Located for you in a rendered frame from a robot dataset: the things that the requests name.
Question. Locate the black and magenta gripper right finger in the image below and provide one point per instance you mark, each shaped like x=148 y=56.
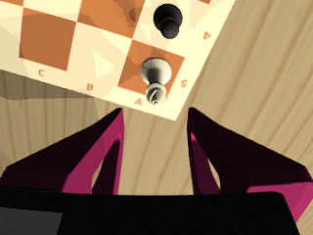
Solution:
x=243 y=166

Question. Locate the black pawn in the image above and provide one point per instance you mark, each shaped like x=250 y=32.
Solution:
x=168 y=19

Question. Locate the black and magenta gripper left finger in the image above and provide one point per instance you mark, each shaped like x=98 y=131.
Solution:
x=69 y=164

